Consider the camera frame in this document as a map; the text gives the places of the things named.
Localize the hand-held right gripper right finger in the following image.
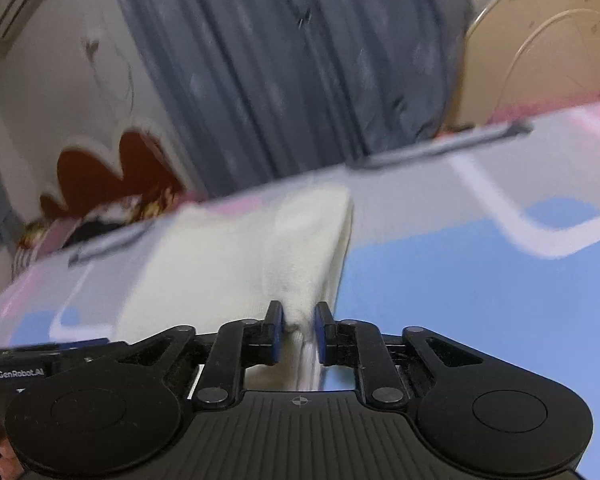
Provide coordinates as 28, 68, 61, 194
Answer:
314, 302, 487, 407

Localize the white small garment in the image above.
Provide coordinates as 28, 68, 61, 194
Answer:
114, 184, 355, 392

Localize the beige round folding table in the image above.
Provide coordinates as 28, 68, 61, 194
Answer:
442, 0, 600, 133

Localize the grey-blue curtain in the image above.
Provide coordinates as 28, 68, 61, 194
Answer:
102, 0, 473, 200

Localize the patterned dark cloth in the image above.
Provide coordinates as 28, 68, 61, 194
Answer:
11, 191, 206, 281

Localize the red scalloped headboard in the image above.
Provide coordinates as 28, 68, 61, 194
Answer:
39, 130, 187, 221

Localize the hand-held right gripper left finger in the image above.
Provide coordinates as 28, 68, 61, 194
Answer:
121, 301, 286, 408

